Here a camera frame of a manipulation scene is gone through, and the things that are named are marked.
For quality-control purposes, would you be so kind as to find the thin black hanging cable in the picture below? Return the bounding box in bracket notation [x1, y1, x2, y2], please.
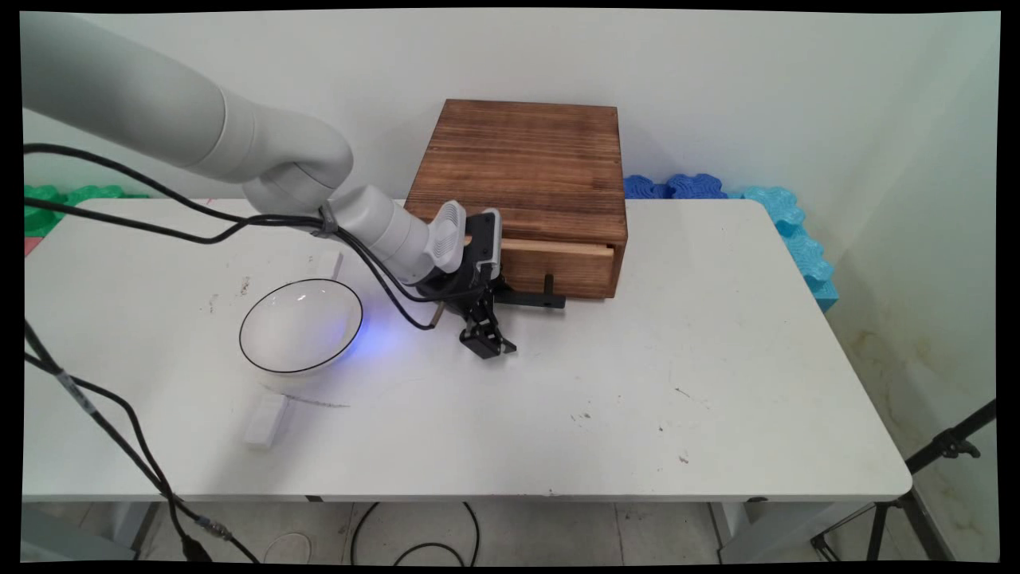
[23, 353, 204, 563]

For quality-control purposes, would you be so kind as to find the brown wooden drawer cabinet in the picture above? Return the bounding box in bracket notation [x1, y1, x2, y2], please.
[403, 99, 630, 301]

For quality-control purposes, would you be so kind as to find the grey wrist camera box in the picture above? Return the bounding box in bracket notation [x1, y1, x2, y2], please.
[461, 208, 504, 281]

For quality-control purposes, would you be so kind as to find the wooden drawer with black handle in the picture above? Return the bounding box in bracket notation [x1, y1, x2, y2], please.
[494, 237, 617, 311]

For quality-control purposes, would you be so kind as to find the long white block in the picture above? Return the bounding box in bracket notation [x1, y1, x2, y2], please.
[242, 391, 291, 450]

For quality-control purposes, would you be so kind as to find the white bowl with black rim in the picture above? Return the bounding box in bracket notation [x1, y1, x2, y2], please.
[238, 277, 366, 393]

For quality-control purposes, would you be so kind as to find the black tripod stand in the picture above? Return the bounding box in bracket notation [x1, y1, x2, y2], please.
[810, 398, 998, 564]

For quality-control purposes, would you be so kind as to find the cyan foam mat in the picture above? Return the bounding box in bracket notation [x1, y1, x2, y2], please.
[728, 186, 840, 314]

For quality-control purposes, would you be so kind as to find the white table leg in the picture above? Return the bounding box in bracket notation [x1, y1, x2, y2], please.
[110, 501, 163, 559]
[708, 501, 767, 560]

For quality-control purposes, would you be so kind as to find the green foam mat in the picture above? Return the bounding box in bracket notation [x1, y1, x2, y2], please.
[23, 184, 151, 238]

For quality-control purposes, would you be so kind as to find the dark blue foam mat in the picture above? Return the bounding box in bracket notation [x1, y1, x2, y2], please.
[623, 173, 728, 201]

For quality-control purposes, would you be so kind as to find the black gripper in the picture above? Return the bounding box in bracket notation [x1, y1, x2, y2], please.
[414, 265, 518, 360]

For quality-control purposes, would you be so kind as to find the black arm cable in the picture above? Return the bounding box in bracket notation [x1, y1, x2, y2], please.
[23, 143, 437, 332]

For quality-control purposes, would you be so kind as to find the black floor cable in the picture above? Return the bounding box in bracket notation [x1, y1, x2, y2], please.
[350, 501, 481, 568]

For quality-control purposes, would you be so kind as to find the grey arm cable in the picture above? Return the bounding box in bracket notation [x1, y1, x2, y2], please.
[23, 196, 447, 305]

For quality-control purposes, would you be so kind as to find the black hanging cable with connector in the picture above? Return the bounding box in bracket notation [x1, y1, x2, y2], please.
[23, 319, 260, 564]

